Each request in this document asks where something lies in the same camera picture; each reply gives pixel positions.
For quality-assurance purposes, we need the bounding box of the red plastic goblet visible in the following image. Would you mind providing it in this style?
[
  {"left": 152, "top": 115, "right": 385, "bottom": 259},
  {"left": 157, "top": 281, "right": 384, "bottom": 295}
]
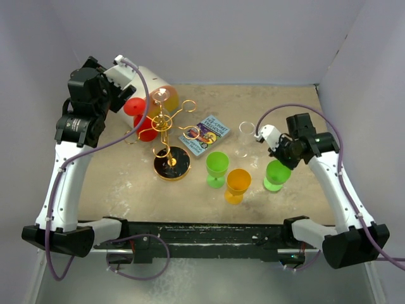
[{"left": 123, "top": 98, "right": 158, "bottom": 142}]

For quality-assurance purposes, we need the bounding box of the green goblet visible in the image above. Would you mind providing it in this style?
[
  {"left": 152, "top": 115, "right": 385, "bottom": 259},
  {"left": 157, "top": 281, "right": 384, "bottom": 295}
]
[
  {"left": 263, "top": 160, "right": 291, "bottom": 192},
  {"left": 206, "top": 151, "right": 229, "bottom": 189}
]

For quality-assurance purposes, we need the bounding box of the clear wine glass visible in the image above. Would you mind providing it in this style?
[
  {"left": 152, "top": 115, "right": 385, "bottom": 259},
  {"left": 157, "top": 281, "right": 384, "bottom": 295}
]
[{"left": 152, "top": 88, "right": 173, "bottom": 135}]

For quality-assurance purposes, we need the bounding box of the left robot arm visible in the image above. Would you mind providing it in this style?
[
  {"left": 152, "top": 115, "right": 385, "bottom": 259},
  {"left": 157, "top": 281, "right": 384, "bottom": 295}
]
[{"left": 22, "top": 55, "right": 137, "bottom": 257}]

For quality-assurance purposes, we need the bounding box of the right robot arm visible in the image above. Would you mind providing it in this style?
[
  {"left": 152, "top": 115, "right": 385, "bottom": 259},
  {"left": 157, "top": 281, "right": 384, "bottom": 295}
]
[{"left": 259, "top": 113, "right": 390, "bottom": 269}]

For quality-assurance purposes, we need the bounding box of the gold wine glass rack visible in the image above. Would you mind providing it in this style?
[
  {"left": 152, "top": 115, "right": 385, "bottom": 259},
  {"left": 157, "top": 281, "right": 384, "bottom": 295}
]
[{"left": 135, "top": 99, "right": 197, "bottom": 181}]

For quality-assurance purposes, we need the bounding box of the white orange cylinder appliance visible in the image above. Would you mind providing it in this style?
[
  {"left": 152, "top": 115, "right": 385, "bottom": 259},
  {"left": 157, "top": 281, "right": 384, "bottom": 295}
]
[{"left": 118, "top": 66, "right": 180, "bottom": 132}]

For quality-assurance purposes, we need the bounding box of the clear glass on table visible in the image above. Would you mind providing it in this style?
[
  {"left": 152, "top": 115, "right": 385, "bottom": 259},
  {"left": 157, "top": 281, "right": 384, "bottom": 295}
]
[{"left": 234, "top": 121, "right": 255, "bottom": 158}]

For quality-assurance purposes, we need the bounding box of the orange plastic goblet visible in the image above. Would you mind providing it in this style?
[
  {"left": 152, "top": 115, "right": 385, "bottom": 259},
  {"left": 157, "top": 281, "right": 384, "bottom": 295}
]
[{"left": 224, "top": 168, "right": 252, "bottom": 205}]

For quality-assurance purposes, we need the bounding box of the colourful children's book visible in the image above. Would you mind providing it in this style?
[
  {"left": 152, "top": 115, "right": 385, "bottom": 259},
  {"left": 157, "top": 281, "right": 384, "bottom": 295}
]
[{"left": 179, "top": 115, "right": 230, "bottom": 158}]

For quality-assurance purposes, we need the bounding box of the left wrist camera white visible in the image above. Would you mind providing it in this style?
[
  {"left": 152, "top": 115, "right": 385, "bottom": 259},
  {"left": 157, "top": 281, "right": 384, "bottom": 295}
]
[{"left": 103, "top": 54, "right": 138, "bottom": 93}]

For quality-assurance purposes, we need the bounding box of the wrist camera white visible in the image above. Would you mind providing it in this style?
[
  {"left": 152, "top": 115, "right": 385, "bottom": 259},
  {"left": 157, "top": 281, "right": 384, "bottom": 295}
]
[
  {"left": 254, "top": 124, "right": 282, "bottom": 152},
  {"left": 103, "top": 54, "right": 138, "bottom": 93}
]

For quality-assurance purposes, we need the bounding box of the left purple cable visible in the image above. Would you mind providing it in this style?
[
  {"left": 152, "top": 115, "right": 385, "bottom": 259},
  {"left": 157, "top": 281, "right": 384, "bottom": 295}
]
[{"left": 46, "top": 60, "right": 151, "bottom": 282}]

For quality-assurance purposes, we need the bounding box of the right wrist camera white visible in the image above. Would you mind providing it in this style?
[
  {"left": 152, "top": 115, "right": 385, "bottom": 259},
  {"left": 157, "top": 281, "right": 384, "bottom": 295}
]
[{"left": 254, "top": 124, "right": 282, "bottom": 152}]

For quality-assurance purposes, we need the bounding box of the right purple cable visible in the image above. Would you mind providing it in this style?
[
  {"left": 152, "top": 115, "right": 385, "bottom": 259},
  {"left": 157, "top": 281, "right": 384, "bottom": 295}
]
[{"left": 255, "top": 103, "right": 405, "bottom": 270}]

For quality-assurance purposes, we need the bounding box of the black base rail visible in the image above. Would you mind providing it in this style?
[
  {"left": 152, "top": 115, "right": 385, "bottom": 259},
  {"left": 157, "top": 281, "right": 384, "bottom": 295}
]
[{"left": 95, "top": 222, "right": 315, "bottom": 263}]

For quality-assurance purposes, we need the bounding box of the purple cable loop front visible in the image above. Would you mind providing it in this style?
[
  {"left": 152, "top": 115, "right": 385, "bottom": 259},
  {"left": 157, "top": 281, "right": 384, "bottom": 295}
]
[{"left": 106, "top": 233, "right": 171, "bottom": 281}]

